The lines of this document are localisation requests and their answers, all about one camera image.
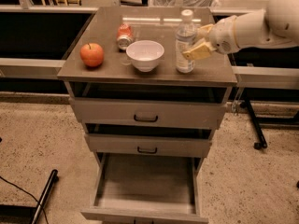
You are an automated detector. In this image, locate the clear blue plastic bottle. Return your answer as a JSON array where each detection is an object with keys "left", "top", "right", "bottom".
[{"left": 176, "top": 9, "right": 197, "bottom": 74}]

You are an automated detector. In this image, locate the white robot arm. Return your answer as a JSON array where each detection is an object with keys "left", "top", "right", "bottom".
[{"left": 182, "top": 0, "right": 299, "bottom": 60}]

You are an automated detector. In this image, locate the black stand leg right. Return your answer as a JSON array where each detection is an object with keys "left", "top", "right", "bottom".
[{"left": 240, "top": 99, "right": 267, "bottom": 150}]

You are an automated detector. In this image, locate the orange soda can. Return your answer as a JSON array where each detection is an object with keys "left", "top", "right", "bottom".
[{"left": 117, "top": 23, "right": 134, "bottom": 50}]

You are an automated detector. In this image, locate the grey drawer cabinet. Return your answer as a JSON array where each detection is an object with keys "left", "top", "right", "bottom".
[{"left": 57, "top": 6, "right": 238, "bottom": 224}]

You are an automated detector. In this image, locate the grey drawer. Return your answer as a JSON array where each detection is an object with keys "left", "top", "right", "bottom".
[
  {"left": 85, "top": 124, "right": 213, "bottom": 158},
  {"left": 70, "top": 83, "right": 226, "bottom": 130},
  {"left": 81, "top": 154, "right": 208, "bottom": 224}
]

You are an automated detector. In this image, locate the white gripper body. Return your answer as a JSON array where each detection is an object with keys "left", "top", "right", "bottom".
[{"left": 208, "top": 16, "right": 239, "bottom": 54}]

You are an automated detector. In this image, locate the black stand leg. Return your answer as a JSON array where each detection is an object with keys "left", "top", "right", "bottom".
[
  {"left": 29, "top": 169, "right": 59, "bottom": 224},
  {"left": 240, "top": 99, "right": 267, "bottom": 150}
]

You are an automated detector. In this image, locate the bottom grey drawer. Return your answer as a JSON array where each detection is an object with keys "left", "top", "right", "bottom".
[{"left": 81, "top": 154, "right": 208, "bottom": 224}]

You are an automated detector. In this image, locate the black cable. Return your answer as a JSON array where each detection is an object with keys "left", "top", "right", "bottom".
[{"left": 0, "top": 175, "right": 50, "bottom": 224}]

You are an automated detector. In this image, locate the red apple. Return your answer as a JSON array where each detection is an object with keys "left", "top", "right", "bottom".
[{"left": 79, "top": 43, "right": 104, "bottom": 67}]

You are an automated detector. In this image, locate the white bowl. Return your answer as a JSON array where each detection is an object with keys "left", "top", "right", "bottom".
[{"left": 126, "top": 40, "right": 164, "bottom": 72}]

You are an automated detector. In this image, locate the top grey drawer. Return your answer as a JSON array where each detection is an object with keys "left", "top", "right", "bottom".
[{"left": 70, "top": 83, "right": 226, "bottom": 130}]

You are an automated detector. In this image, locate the metal railing frame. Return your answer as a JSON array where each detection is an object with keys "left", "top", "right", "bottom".
[{"left": 1, "top": 0, "right": 299, "bottom": 90}]

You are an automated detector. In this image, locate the black stand leg left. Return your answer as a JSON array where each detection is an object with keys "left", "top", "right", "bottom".
[{"left": 29, "top": 169, "right": 59, "bottom": 224}]

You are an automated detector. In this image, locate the middle grey drawer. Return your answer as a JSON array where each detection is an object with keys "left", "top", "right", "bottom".
[{"left": 85, "top": 124, "right": 213, "bottom": 158}]

